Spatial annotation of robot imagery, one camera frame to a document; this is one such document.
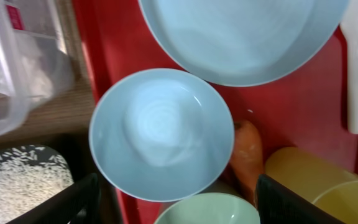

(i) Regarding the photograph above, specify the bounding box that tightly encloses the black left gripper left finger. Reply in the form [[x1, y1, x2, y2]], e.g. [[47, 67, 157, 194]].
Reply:
[[8, 173, 101, 224]]

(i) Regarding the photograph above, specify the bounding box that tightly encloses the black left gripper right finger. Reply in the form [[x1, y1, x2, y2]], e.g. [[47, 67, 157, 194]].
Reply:
[[255, 174, 342, 224]]

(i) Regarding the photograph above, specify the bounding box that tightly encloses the pile of white rice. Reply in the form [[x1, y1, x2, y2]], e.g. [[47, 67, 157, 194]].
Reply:
[[0, 145, 74, 223]]

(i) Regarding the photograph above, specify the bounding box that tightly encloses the yellow plastic cup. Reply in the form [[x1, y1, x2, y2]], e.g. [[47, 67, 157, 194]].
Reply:
[[265, 147, 358, 223]]

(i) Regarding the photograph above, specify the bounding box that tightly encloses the light blue bowl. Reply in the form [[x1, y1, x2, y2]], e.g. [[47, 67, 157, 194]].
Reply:
[[88, 68, 234, 202]]

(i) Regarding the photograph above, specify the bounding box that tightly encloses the orange carrot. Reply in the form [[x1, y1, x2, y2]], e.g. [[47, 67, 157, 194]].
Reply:
[[221, 120, 264, 206]]

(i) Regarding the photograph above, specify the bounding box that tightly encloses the black tray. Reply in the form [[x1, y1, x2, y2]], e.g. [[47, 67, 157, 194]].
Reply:
[[0, 133, 122, 223]]

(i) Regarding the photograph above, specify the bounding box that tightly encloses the green bowl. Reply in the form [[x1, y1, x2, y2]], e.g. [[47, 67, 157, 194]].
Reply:
[[154, 181, 260, 224]]

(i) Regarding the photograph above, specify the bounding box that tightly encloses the red tray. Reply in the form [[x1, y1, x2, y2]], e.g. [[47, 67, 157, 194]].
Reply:
[[73, 0, 358, 223]]

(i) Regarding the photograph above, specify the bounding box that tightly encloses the clear plastic bin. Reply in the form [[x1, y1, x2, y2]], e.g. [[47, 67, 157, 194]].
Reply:
[[0, 0, 75, 135]]

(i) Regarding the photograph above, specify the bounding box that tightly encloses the light blue plate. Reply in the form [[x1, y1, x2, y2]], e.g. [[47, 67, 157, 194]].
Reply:
[[139, 0, 348, 87]]

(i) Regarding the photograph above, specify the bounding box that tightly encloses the white plastic spoon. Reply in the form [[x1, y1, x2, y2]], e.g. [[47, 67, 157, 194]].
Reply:
[[339, 0, 358, 134]]

